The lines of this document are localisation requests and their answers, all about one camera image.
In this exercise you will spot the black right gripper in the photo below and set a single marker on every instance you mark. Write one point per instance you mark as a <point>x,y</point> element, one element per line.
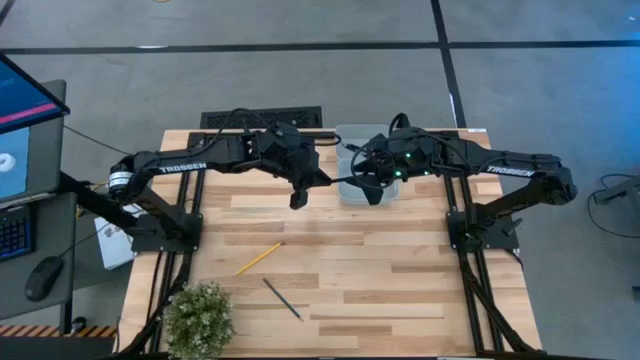
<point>405,155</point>

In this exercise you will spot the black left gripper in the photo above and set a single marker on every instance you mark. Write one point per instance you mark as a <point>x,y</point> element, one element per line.
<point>292,157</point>

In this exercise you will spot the yellow pencil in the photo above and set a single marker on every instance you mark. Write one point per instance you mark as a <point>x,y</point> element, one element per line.
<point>260,258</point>

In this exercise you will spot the dark green coloured pencil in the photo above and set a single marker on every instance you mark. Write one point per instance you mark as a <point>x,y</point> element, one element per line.
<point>282,299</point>

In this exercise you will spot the green artificial potted plant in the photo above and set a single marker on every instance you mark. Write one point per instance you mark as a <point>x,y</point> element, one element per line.
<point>197,322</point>

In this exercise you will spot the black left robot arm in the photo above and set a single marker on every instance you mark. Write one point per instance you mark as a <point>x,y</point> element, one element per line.
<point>182,167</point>

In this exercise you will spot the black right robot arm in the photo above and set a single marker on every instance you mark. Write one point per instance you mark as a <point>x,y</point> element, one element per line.
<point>510,171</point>

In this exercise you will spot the clear plastic container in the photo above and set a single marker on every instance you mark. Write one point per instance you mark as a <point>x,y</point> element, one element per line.
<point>390,197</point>
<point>345,137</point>

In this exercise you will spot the black perforated floor panel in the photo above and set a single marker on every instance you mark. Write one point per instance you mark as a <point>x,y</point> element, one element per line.
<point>310,117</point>

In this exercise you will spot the grey-framed computer monitor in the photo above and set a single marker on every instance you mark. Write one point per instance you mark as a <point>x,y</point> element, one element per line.
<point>47,160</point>

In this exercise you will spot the grey desk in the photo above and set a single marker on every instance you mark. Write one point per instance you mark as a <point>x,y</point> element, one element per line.
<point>47,245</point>

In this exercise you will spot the black round caster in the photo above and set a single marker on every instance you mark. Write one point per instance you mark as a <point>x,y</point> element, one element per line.
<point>78,325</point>

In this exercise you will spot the black computer mouse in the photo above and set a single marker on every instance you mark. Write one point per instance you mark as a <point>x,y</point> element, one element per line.
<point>44,279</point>

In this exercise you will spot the black-framed computer monitor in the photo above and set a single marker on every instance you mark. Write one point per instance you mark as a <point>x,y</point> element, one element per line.
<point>25,100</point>

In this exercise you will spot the black computer keyboard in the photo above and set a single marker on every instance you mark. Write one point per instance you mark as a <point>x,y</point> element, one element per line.
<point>15,232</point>

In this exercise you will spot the dark grey panel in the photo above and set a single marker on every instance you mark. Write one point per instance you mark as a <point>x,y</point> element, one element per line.
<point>50,349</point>

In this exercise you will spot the black aluminium table frame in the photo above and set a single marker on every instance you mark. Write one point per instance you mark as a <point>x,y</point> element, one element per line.
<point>448,195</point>

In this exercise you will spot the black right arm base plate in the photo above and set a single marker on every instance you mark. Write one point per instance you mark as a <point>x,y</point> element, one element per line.
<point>500,232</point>

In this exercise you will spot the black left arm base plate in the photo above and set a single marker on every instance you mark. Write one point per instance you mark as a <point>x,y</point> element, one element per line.
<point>170,242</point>

